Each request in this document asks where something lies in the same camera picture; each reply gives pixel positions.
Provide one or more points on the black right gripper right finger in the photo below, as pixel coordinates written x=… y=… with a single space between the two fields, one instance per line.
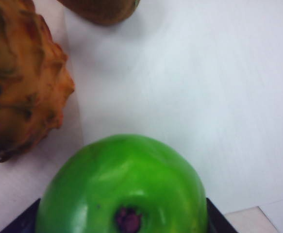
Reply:
x=219 y=221

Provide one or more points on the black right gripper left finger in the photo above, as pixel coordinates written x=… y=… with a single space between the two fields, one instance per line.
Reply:
x=22 y=222

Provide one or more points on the white paper sheet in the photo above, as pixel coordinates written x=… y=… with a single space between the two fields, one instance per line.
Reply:
x=192 y=85
x=277 y=218

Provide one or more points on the brown kiwi fruit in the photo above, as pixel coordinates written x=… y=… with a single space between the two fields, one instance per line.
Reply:
x=100 y=12

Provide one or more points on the green apple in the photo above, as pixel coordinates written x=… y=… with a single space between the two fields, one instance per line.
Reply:
x=121 y=182

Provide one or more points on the orange plastic pineapple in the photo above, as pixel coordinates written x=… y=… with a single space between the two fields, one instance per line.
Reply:
x=22 y=85

